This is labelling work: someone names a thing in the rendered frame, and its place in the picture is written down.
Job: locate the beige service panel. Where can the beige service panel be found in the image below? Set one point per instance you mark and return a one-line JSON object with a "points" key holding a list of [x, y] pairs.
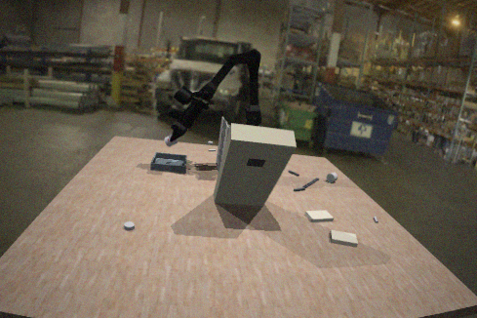
{"points": [[253, 160]]}

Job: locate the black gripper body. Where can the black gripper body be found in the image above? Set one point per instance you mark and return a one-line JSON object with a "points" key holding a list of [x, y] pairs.
{"points": [[185, 122]]}

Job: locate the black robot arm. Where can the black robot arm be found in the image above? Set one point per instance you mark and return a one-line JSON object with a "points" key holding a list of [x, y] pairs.
{"points": [[184, 96]]}

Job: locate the cream flat rectangular block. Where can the cream flat rectangular block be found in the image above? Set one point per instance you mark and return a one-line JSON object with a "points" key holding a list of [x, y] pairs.
{"points": [[318, 216], [347, 239]]}

